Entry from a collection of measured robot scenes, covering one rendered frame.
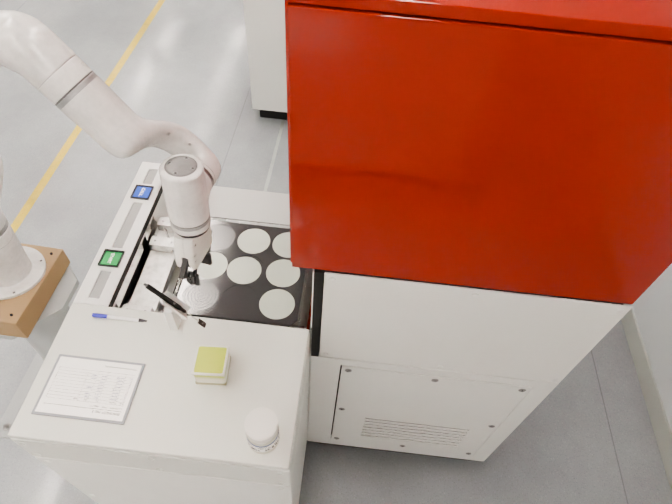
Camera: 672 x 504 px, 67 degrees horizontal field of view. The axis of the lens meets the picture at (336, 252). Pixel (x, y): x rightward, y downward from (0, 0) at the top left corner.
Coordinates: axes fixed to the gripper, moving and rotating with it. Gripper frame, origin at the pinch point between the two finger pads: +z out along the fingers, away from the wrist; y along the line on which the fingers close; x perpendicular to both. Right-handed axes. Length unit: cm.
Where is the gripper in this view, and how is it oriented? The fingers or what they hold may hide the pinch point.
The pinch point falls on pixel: (199, 268)
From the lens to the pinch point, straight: 125.5
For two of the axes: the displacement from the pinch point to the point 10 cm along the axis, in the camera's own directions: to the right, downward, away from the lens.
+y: -2.5, 7.2, -6.5
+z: -0.9, 6.5, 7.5
